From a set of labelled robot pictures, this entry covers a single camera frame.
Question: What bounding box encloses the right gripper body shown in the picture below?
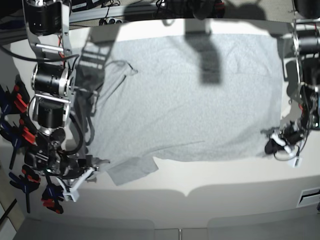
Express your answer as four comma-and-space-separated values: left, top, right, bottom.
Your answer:
24, 135, 100, 202

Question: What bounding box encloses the blue red bar clamp middle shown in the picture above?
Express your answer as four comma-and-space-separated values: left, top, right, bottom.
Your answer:
0, 113, 38, 170

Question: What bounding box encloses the blue red bar clamp lower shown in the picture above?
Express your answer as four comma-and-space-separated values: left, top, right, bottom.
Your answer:
8, 164, 41, 214

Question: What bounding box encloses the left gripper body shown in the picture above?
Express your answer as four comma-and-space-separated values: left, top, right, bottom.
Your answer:
269, 119, 309, 168

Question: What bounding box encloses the blue red bar clamp upper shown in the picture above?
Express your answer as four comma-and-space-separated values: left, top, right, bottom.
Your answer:
0, 74, 31, 121

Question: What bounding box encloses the grey T-shirt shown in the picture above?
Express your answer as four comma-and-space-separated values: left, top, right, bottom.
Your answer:
76, 34, 283, 186

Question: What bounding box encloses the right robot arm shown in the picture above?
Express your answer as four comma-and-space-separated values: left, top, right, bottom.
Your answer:
22, 0, 105, 202

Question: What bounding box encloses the blue red bar clamp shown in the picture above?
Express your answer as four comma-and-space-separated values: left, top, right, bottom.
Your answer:
0, 113, 38, 170
0, 74, 31, 121
8, 164, 41, 214

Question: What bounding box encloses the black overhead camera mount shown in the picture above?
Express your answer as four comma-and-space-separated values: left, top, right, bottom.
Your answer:
153, 0, 225, 20

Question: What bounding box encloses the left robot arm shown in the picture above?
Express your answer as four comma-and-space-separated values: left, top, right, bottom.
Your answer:
261, 0, 320, 168

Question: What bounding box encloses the black red bar clamp bottom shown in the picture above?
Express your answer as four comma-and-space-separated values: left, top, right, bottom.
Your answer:
41, 175, 64, 214

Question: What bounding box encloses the white label plate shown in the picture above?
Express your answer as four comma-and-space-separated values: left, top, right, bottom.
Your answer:
296, 187, 320, 208

